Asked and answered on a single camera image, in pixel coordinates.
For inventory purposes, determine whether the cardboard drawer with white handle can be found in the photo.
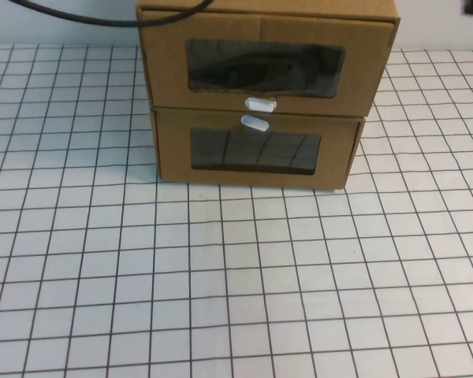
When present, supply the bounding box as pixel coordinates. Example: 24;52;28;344
156;111;360;191
140;15;395;118

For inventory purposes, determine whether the white grid tablecloth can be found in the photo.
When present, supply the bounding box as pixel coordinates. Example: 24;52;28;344
0;43;473;378

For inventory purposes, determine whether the black cable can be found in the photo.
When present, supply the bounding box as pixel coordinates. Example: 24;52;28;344
22;0;218;29

